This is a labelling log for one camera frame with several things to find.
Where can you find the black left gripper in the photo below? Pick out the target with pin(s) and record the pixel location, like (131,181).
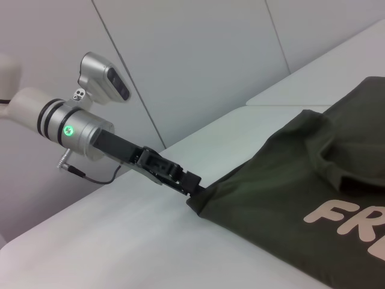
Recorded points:
(120,147)

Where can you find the dark green t-shirt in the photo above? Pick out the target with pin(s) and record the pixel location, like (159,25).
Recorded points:
(285,195)

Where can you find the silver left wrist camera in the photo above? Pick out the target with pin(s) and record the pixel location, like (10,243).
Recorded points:
(105,78)

